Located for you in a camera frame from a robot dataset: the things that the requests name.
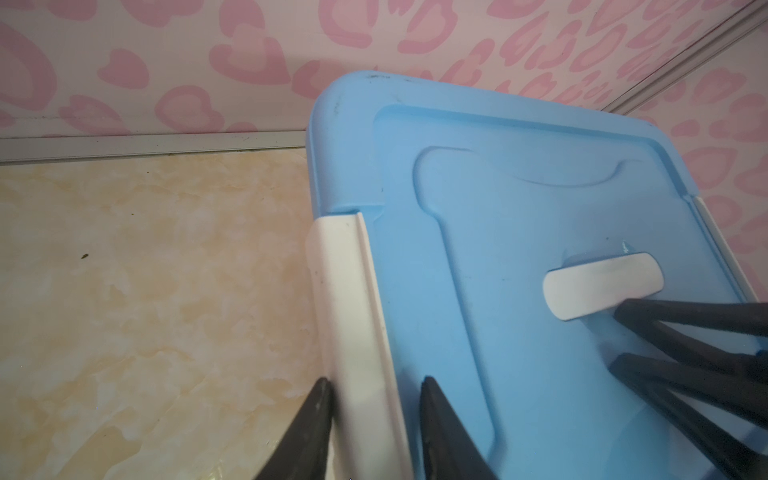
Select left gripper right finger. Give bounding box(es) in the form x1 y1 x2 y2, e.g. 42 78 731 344
419 376 497 480

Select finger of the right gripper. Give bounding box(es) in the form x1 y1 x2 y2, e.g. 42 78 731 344
609 352 767 479
613 299 767 384

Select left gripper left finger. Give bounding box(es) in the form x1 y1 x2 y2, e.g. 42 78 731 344
254 377 334 480

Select white plastic storage bin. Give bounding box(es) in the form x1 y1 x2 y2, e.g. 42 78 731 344
306 213 414 479

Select blue plastic bin lid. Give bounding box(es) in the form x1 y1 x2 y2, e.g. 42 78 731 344
306 72 761 479

